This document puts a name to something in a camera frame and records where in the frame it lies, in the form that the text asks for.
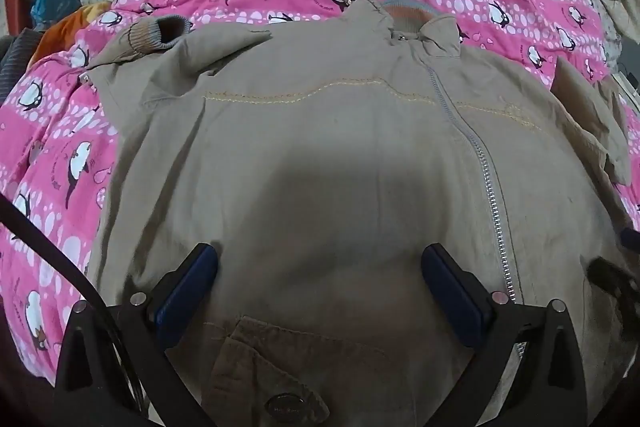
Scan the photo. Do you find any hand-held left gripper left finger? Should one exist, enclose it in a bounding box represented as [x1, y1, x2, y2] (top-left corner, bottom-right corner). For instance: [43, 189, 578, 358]
[54, 243, 219, 427]

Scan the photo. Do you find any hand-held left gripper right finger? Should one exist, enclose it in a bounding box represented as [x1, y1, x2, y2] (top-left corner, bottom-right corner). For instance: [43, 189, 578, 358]
[421, 243, 587, 427]

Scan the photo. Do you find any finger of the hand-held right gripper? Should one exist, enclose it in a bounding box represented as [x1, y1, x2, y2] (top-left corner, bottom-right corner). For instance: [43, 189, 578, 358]
[586, 228, 640, 308]

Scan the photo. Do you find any khaki zip jacket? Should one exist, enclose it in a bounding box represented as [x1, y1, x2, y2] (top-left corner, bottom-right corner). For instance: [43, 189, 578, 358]
[82, 0, 633, 427]

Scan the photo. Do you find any orange checkered cushion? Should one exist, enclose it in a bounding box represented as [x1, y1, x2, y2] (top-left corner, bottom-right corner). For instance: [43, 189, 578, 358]
[30, 2, 113, 68]

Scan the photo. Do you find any black cable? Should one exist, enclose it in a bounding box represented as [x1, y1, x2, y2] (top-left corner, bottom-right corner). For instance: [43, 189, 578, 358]
[0, 194, 151, 418]

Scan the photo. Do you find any grey ribbed hose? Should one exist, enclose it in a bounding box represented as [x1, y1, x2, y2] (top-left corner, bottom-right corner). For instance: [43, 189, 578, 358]
[0, 29, 48, 105]

